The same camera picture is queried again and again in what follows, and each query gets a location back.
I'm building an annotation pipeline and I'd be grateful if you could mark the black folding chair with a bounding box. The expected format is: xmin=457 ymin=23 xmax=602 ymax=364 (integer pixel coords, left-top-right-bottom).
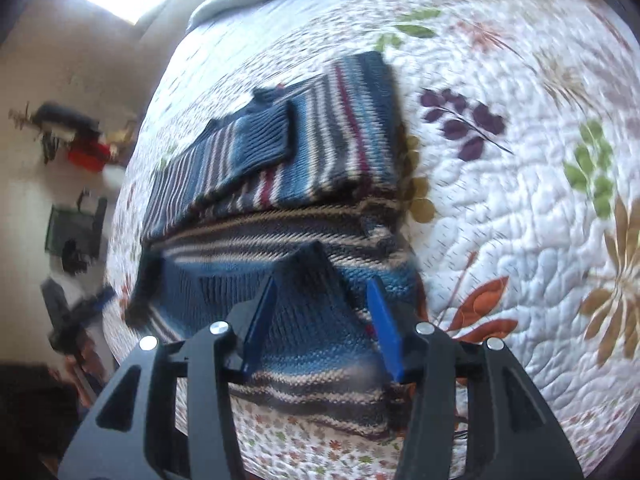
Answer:
xmin=44 ymin=190 xmax=108 ymax=276

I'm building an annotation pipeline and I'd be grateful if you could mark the striped knit sweater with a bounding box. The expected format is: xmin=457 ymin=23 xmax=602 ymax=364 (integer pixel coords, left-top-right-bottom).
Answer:
xmin=124 ymin=51 xmax=421 ymax=439

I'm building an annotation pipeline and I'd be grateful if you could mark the floral white quilt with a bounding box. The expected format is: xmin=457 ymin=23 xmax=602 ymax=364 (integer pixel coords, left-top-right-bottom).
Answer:
xmin=107 ymin=0 xmax=639 ymax=474

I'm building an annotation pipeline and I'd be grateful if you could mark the black item on shelf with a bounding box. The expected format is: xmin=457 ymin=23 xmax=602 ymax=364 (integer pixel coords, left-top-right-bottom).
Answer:
xmin=28 ymin=101 xmax=102 ymax=145

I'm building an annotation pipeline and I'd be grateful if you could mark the red box on shelf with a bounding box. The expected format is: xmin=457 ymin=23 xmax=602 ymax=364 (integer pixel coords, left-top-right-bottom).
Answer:
xmin=67 ymin=141 xmax=114 ymax=174

